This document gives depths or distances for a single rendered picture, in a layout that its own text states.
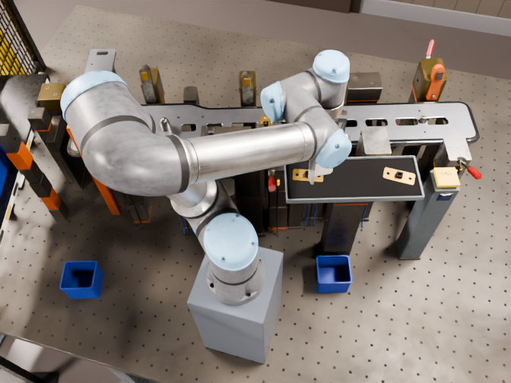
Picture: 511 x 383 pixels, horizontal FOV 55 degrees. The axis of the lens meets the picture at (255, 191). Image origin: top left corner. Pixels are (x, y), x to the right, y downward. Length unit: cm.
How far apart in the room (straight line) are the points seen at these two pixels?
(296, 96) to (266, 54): 139
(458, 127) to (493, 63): 190
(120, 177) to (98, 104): 12
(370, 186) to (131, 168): 78
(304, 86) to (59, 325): 117
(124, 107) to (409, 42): 299
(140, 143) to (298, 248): 110
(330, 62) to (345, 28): 263
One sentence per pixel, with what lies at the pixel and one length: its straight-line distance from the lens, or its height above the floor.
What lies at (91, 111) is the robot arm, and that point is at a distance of 81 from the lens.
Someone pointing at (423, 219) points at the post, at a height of 98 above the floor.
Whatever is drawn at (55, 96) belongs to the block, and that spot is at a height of 106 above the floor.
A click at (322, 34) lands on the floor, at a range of 361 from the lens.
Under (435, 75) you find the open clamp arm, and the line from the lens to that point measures 182.
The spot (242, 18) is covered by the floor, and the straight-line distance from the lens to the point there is 373.
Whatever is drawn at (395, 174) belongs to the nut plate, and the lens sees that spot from 140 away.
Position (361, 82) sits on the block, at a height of 103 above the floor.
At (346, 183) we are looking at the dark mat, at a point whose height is 116.
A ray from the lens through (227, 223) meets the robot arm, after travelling 109.
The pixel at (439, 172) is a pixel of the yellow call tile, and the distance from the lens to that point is 144.
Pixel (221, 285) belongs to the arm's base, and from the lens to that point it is 120.
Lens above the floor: 228
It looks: 57 degrees down
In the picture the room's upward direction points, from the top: 3 degrees counter-clockwise
